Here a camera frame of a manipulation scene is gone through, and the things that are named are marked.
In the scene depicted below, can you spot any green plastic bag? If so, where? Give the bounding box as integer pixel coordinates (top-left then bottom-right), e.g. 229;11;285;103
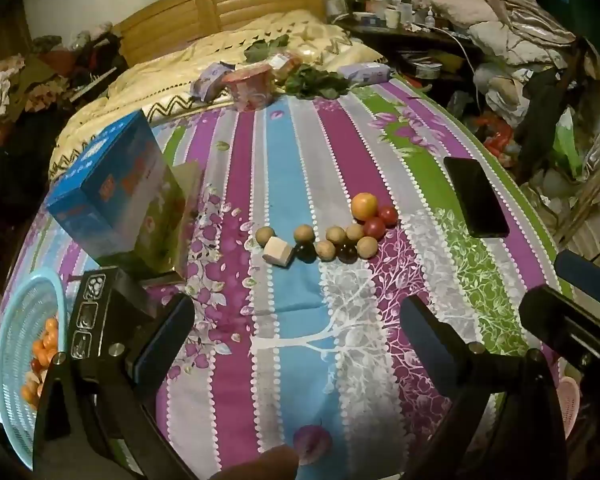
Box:
552;110;586;176

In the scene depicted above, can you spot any purple tissue packet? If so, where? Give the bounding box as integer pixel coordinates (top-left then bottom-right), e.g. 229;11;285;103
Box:
192;62;236;103
336;61;392;86

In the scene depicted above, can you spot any pile of tangerines and longans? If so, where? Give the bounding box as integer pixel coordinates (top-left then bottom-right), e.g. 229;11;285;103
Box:
20;316;61;408

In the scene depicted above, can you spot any beige wooden block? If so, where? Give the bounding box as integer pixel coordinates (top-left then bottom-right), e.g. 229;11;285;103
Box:
263;238;295;267

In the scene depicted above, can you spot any blue cardboard box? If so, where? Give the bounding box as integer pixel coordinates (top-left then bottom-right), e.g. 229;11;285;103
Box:
45;110;186;266

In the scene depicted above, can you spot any striped floral bedsheet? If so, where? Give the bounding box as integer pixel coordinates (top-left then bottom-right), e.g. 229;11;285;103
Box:
0;77;576;480

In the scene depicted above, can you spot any white cable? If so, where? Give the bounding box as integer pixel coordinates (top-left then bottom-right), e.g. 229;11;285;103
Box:
437;27;483;111

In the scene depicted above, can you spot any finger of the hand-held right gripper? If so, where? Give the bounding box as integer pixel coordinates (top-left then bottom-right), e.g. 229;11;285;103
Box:
519;285;600;376
554;250;600;306

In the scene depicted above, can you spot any dark bedside table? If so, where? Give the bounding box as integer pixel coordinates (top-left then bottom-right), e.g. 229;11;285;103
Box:
337;10;486;91

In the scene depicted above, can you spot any wooden headboard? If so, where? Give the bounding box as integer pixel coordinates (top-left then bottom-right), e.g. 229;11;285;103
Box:
112;0;328;68

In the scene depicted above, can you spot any person's left hand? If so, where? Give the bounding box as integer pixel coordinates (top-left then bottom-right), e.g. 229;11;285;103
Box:
207;444;301;480

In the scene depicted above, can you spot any pink plastic cup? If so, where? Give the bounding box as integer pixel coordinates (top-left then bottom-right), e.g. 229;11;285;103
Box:
222;64;273;111

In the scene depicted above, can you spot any pink plastic basket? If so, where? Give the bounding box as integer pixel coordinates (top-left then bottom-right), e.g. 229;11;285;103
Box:
557;377;581;443

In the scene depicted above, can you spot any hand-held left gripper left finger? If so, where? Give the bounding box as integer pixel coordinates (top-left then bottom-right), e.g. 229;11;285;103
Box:
32;292;201;480

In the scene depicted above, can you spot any red plastic bag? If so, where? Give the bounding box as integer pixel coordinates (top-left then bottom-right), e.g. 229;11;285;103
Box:
482;115;518;161

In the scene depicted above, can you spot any dark pile of clothes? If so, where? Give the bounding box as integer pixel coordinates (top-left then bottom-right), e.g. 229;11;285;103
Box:
0;22;126;186

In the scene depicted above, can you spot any light blue plastic basket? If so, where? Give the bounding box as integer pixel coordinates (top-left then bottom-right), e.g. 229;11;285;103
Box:
0;267;73;471

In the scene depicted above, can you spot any cream quilt with zigzag border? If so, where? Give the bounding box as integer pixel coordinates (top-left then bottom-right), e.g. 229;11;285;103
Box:
47;10;386;181

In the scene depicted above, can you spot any orange snack packet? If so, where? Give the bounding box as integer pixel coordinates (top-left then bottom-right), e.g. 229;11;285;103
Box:
269;51;303;86

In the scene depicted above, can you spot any green leafy vegetable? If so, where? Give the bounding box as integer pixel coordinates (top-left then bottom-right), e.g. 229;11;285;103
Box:
243;35;293;63
285;65;353;101

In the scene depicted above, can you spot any round metal tin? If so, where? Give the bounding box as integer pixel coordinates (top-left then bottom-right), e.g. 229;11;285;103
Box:
405;60;443;81

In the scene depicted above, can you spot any large pile of clothes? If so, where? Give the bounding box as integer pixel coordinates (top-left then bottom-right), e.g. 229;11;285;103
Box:
405;0;600;261

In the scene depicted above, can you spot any group of brown longans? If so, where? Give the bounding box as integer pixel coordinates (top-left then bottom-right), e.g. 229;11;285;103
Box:
255;223;379;262

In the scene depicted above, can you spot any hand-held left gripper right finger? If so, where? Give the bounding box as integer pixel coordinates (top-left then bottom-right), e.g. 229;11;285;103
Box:
400;295;568;480

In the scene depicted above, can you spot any black smartphone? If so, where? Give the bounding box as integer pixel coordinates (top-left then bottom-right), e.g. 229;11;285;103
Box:
442;156;511;239

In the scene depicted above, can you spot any orange tangerine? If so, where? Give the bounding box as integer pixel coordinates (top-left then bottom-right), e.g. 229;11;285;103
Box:
351;192;379;222

